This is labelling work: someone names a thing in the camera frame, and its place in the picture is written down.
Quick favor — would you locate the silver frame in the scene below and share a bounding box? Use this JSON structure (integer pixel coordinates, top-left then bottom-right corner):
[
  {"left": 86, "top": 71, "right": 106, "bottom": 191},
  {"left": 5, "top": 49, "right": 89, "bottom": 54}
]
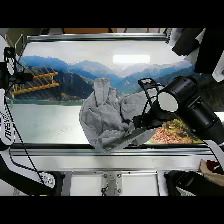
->
[{"left": 9, "top": 32, "right": 224, "bottom": 197}]

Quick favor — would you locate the black cable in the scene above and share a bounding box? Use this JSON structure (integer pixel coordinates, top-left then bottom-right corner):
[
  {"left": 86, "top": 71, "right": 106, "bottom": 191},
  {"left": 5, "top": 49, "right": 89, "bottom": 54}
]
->
[{"left": 3, "top": 95, "right": 46, "bottom": 186}]

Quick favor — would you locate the grey garment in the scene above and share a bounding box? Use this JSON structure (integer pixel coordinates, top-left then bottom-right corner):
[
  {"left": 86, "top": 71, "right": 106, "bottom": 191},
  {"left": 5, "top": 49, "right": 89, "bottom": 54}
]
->
[{"left": 78, "top": 77, "right": 158, "bottom": 153}]

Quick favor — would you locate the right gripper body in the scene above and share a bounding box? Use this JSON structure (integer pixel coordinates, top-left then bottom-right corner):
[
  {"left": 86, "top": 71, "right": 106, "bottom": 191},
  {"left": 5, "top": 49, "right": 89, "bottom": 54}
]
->
[{"left": 132, "top": 109, "right": 175, "bottom": 130}]

